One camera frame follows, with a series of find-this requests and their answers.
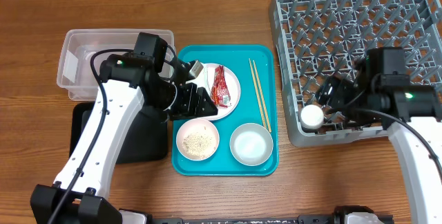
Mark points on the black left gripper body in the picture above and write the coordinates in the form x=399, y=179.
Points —
x=182, y=101

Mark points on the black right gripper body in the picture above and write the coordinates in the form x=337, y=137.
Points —
x=342, y=95

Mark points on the red snack wrapper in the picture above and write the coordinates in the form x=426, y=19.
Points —
x=219, y=91

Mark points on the white cup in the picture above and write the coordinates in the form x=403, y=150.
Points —
x=311, y=117

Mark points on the pink bowl with rice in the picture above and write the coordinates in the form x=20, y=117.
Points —
x=197, y=139

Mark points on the wooden chopstick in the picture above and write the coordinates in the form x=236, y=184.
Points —
x=263, y=103
x=257, y=95

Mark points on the grey bowl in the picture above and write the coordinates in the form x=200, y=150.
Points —
x=251, y=144

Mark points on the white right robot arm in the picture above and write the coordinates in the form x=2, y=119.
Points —
x=411, y=116

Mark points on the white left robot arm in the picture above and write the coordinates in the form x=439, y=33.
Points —
x=128, y=84

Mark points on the black waste tray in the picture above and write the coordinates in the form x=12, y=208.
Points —
x=146, y=140

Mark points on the grey dishwasher rack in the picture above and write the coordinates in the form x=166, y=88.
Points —
x=315, y=39

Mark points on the teal plastic tray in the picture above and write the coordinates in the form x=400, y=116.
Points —
x=234, y=58

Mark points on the clear plastic bin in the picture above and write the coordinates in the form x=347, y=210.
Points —
x=74, y=73

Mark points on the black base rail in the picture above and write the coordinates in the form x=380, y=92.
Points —
x=350, y=214

